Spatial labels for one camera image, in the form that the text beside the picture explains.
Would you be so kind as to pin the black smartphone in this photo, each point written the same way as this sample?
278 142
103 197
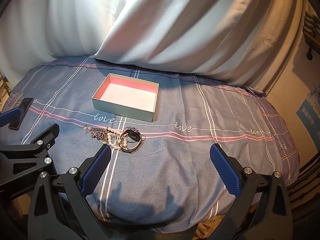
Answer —
24 106

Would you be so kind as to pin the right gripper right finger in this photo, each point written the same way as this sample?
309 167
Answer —
261 209

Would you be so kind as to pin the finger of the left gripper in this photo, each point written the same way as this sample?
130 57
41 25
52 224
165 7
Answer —
9 116
37 144

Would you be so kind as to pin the wooden wall shelf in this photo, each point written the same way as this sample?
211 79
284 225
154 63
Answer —
311 33

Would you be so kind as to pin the large white pillow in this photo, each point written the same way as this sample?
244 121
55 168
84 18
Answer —
240 42

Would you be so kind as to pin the black rose-gold watch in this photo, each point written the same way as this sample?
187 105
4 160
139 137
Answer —
130 139

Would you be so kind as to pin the blue wall poster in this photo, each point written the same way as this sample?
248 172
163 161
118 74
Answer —
309 112

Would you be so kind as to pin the white duvet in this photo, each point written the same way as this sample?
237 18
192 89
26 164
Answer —
34 32

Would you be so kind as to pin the open pale green box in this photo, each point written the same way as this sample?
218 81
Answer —
127 96

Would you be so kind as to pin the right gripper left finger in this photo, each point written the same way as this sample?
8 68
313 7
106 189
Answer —
59 209

